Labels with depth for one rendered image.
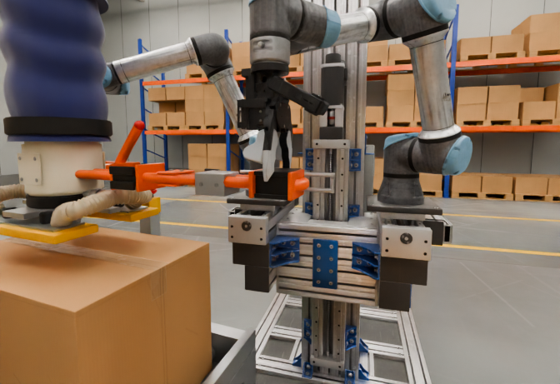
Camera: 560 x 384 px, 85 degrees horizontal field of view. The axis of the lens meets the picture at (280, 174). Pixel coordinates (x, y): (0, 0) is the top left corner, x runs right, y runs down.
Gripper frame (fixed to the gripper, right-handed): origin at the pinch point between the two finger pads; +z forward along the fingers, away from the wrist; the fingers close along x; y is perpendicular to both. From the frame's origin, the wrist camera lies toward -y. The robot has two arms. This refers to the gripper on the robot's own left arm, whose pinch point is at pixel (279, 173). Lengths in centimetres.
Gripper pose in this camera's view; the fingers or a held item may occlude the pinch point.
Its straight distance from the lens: 58.1
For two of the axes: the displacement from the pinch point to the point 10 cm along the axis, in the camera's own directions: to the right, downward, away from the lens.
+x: -3.7, 0.9, -9.2
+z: 0.0, 9.9, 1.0
